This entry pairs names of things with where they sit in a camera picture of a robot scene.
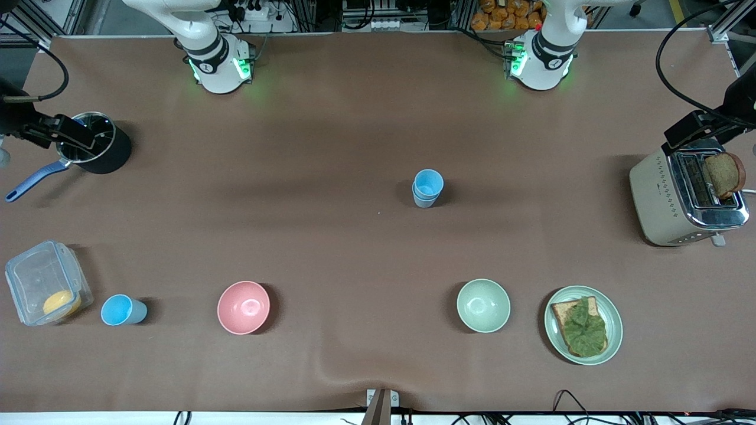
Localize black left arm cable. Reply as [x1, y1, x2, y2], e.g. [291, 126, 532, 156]
[656, 0, 756, 122]

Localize dark saucepan with blue handle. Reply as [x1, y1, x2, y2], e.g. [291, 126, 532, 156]
[5, 112, 132, 203]

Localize yellow round food piece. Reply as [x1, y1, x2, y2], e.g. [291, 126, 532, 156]
[43, 289, 82, 318]

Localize black looped cable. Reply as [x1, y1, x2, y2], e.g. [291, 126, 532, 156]
[552, 390, 591, 425]

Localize green lettuce leaf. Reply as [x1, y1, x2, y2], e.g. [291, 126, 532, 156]
[561, 297, 608, 357]

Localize aluminium frame post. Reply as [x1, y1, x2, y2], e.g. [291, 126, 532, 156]
[0, 0, 83, 53]
[707, 0, 756, 45]

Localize pale green bowl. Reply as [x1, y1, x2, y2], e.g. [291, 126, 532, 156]
[457, 279, 511, 334]

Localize white power strip with plugs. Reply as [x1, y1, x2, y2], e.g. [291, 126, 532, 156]
[233, 0, 269, 21]

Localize brown bread slice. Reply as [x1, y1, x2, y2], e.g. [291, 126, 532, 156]
[704, 152, 747, 200]

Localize metal clamp bracket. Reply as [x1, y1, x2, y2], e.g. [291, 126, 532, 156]
[366, 388, 400, 425]

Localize pale green plate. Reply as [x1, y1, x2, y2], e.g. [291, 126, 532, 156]
[544, 286, 623, 365]

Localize brown table cover sheet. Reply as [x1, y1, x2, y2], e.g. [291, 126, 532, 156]
[0, 31, 756, 414]

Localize beige and chrome toaster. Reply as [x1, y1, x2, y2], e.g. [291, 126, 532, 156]
[629, 139, 751, 247]

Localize bag of orange bread rolls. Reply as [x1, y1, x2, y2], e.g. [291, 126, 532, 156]
[471, 0, 545, 31]

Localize pink bowl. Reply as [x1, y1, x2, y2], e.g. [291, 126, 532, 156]
[217, 281, 271, 335]

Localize toast slice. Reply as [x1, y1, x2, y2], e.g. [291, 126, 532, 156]
[551, 296, 609, 358]

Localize clear plastic food container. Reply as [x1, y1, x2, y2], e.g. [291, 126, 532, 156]
[5, 240, 94, 326]

